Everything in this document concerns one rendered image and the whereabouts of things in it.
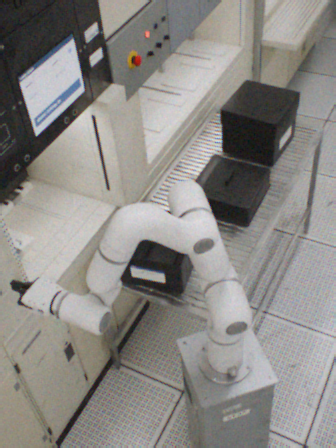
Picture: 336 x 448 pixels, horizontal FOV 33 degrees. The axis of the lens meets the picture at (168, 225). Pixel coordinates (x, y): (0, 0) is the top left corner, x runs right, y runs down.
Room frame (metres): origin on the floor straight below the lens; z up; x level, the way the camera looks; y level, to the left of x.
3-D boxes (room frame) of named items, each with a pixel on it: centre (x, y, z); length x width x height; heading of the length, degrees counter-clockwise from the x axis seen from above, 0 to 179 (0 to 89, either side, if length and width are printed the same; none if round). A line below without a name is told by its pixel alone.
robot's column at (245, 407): (1.02, -0.15, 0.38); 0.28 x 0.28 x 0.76; 13
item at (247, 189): (1.85, -0.29, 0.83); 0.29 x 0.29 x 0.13; 59
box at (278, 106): (2.21, -0.49, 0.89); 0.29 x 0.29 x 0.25; 54
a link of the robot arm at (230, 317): (0.99, -0.15, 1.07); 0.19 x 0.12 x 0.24; 8
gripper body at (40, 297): (1.04, 0.38, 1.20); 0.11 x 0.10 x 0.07; 58
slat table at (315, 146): (1.88, -0.25, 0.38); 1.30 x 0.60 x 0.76; 148
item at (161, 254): (1.50, 0.05, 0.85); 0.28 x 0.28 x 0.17; 68
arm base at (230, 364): (1.02, -0.15, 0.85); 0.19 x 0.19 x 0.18
